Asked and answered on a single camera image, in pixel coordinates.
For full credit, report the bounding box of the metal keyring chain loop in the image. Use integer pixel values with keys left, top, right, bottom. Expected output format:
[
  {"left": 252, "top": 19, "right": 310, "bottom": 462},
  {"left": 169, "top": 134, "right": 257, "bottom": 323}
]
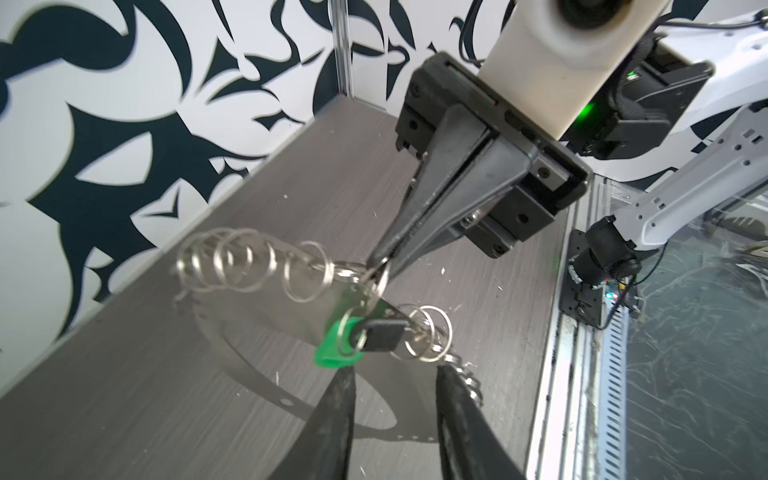
[{"left": 173, "top": 226, "right": 484, "bottom": 409}]

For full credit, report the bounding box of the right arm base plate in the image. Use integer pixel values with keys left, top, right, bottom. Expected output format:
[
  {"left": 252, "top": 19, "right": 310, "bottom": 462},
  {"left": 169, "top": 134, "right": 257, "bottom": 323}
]
[{"left": 559, "top": 220, "right": 631, "bottom": 329}]

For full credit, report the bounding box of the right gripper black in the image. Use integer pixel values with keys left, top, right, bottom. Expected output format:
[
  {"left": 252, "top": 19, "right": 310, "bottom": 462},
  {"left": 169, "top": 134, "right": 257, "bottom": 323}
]
[{"left": 366, "top": 52, "right": 592, "bottom": 277}]

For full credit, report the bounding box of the black head key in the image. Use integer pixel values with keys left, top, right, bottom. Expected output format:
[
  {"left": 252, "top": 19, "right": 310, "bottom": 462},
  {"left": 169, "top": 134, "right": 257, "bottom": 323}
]
[{"left": 347, "top": 318, "right": 413, "bottom": 353}]

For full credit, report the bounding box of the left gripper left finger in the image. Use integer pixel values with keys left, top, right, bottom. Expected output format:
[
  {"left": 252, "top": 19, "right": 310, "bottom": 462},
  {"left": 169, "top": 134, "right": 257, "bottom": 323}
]
[{"left": 269, "top": 366, "right": 356, "bottom": 480}]

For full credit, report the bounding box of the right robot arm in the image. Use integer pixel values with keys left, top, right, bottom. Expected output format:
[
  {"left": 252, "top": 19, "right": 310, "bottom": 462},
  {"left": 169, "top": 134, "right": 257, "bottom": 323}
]
[{"left": 366, "top": 1, "right": 767, "bottom": 282}]

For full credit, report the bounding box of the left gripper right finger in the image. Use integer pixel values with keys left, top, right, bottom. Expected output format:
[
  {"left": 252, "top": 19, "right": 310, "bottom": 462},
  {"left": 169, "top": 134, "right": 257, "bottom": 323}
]
[{"left": 436, "top": 365, "right": 525, "bottom": 480}]

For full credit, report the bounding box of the green key tag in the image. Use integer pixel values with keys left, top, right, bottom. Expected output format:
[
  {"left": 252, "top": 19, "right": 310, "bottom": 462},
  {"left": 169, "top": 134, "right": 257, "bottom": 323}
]
[{"left": 314, "top": 307, "right": 368, "bottom": 369}]

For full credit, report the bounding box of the white slotted cable duct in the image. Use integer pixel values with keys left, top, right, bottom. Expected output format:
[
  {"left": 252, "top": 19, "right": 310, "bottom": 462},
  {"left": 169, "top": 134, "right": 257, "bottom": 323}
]
[{"left": 594, "top": 307, "right": 628, "bottom": 479}]

